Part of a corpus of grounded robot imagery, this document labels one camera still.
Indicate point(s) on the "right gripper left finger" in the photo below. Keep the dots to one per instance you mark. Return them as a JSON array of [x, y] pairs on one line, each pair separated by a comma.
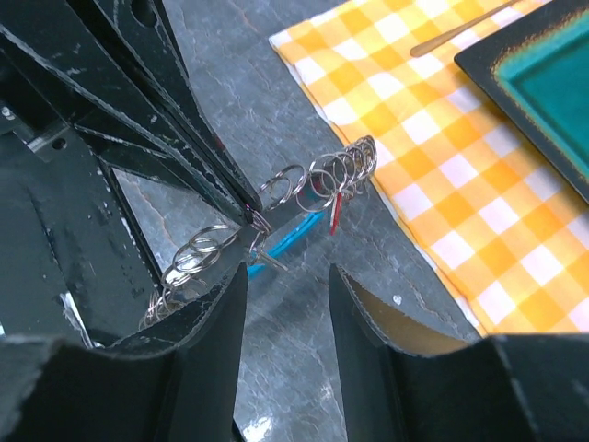
[[173, 381]]

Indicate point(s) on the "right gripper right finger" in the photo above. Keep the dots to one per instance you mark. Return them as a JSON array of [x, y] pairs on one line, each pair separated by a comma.
[[404, 381]]

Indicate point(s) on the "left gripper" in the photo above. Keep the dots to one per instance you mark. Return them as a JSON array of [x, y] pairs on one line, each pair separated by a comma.
[[113, 71]]

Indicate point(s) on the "silver key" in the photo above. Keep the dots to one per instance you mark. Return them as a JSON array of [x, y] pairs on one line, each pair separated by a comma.
[[259, 256]]

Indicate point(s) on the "red key tag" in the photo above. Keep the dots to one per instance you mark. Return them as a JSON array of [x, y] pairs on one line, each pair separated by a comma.
[[335, 214]]

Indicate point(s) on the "large keyring organiser with rings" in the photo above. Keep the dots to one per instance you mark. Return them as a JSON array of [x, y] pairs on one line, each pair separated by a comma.
[[298, 197]]

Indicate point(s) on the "orange checkered cloth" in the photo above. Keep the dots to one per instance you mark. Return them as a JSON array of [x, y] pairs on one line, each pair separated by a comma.
[[506, 235]]

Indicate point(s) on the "gold fork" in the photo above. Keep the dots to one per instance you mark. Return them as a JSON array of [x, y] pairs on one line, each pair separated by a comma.
[[435, 42]]

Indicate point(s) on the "black teal square plate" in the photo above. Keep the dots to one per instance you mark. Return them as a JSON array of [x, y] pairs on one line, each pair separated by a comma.
[[536, 71]]

